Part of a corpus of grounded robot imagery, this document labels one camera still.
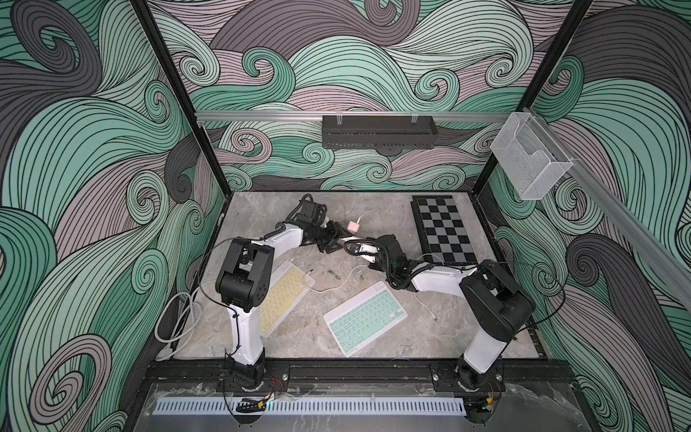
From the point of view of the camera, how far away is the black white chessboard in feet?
3.18

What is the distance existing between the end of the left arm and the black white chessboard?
342mm

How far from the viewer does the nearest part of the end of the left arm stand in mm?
852
